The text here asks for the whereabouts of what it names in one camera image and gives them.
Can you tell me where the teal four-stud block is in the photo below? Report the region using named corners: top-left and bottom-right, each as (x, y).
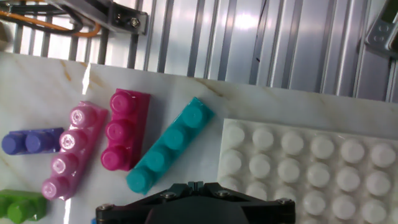
top-left (126, 96), bottom-right (216, 196)

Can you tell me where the white studded baseplate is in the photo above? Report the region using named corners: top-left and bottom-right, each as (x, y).
top-left (216, 118), bottom-right (398, 224)

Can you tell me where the green two-stud block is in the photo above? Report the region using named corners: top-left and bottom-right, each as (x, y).
top-left (0, 189), bottom-right (48, 224)

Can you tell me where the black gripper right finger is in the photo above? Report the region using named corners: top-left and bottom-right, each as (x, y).
top-left (194, 181), bottom-right (296, 224)

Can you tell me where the orange cable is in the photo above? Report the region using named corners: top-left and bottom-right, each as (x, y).
top-left (0, 9), bottom-right (102, 39)

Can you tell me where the magenta three-stud block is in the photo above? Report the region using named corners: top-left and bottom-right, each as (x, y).
top-left (100, 88), bottom-right (152, 172)

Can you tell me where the silver digital scale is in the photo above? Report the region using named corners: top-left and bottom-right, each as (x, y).
top-left (364, 0), bottom-right (398, 60)

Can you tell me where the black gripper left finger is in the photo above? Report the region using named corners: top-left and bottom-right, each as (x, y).
top-left (95, 181), bottom-right (195, 224)

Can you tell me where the white marble board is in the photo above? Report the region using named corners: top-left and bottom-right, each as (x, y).
top-left (0, 51), bottom-right (398, 224)

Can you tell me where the light pink four-stud block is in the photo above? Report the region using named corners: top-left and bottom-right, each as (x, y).
top-left (41, 100), bottom-right (109, 202)

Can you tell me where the purple two-stud block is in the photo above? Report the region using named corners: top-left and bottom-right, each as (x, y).
top-left (1, 127), bottom-right (65, 156)

